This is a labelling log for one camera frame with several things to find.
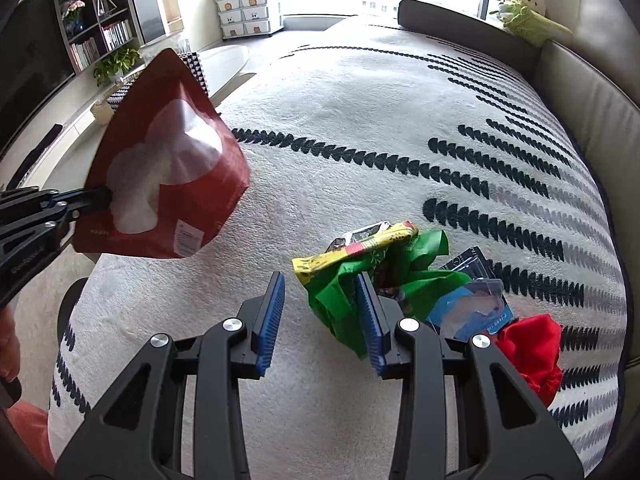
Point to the green yellow snack wrapper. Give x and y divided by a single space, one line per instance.
399 261

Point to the red trash bag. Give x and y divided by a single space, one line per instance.
173 191

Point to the left hand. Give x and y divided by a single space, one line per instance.
10 350

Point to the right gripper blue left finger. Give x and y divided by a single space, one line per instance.
267 323

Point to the dark grey sofa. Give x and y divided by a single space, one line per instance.
591 82

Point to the blue plastic package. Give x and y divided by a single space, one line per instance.
476 307

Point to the black remote on console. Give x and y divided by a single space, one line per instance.
33 156

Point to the dark bookshelf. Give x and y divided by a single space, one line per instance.
112 24

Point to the black television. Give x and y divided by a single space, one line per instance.
34 65

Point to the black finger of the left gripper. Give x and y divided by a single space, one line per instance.
90 200

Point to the white oval coffee table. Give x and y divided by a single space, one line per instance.
221 65

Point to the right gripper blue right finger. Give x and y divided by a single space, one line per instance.
374 327

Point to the plush toy with green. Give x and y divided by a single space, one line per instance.
527 19

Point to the beige round bowl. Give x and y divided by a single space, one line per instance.
102 112

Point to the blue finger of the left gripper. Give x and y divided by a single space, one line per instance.
54 197

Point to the white tv console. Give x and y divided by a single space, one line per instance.
79 108

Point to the green potted plant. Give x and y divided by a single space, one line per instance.
118 64

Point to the flower vase on shelf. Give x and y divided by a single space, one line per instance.
71 17

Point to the red cloth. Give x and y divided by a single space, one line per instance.
532 345

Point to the white drawer cabinet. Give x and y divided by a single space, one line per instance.
248 18

